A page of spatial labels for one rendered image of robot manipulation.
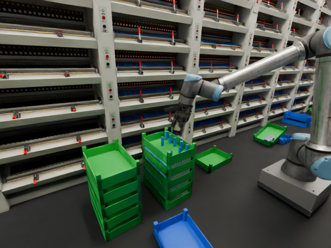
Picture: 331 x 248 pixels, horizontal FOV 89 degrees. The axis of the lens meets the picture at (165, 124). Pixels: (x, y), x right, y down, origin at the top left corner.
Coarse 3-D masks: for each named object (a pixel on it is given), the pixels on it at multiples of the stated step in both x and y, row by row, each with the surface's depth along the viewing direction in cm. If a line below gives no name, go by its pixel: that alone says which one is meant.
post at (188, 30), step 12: (180, 0) 133; (192, 0) 123; (180, 24) 138; (192, 24) 127; (192, 36) 129; (192, 48) 133; (192, 60) 136; (192, 72) 140; (180, 84) 151; (192, 120) 158; (192, 132) 163
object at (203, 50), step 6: (234, 42) 175; (204, 48) 139; (210, 48) 144; (216, 48) 149; (222, 48) 154; (228, 48) 160; (240, 48) 169; (246, 48) 166; (216, 54) 150; (222, 54) 154; (228, 54) 158; (234, 54) 163; (240, 54) 167
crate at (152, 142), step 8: (144, 136) 110; (152, 136) 115; (160, 136) 119; (168, 136) 120; (176, 136) 112; (144, 144) 110; (152, 144) 101; (160, 144) 112; (168, 144) 112; (176, 144) 112; (184, 144) 107; (192, 144) 98; (152, 152) 102; (160, 152) 94; (168, 152) 88; (176, 152) 103; (184, 152) 94; (192, 152) 98; (168, 160) 89; (176, 160) 92
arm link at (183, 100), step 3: (180, 96) 97; (183, 96) 95; (180, 99) 97; (183, 99) 96; (186, 99) 95; (189, 99) 95; (192, 99) 96; (180, 102) 97; (183, 102) 96; (186, 102) 96; (189, 102) 96; (192, 102) 98
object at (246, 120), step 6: (258, 108) 237; (240, 114) 218; (246, 114) 222; (252, 114) 225; (258, 114) 234; (264, 114) 231; (240, 120) 210; (246, 120) 210; (252, 120) 218; (258, 120) 227
